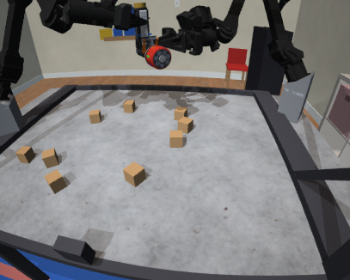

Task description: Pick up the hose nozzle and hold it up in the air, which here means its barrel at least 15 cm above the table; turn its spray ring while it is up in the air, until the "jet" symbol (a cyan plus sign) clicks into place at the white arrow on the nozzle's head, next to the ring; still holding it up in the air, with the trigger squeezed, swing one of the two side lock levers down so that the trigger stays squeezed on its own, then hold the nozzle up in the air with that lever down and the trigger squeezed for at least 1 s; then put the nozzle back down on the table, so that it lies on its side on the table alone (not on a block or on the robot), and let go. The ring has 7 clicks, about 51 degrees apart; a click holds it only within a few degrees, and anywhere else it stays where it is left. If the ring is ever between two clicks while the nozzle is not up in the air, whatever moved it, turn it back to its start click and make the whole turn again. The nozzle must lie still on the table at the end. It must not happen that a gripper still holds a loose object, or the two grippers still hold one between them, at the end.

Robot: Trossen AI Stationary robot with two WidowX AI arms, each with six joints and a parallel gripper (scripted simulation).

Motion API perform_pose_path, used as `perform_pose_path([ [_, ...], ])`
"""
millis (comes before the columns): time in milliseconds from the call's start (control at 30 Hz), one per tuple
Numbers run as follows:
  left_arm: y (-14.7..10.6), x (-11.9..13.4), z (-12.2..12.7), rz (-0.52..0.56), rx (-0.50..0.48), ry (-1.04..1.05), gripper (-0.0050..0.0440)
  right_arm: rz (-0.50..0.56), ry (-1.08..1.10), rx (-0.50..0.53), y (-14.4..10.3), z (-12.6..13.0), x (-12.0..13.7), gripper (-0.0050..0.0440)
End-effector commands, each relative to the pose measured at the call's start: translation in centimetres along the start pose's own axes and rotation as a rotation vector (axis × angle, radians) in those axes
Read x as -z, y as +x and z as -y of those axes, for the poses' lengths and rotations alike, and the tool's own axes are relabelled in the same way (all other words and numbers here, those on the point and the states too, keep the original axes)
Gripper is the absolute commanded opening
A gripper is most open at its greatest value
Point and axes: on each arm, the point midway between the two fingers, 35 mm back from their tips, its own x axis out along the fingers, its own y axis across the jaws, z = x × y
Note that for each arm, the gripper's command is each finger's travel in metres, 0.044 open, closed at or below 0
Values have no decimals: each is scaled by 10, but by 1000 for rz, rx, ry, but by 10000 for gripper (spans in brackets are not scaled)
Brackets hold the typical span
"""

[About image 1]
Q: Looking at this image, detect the small tan block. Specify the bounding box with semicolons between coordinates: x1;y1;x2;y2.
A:
123;162;146;187
15;146;36;163
42;148;58;168
44;169;67;194
169;131;183;148
123;100;136;113
175;107;187;121
89;109;101;124
178;117;193;134

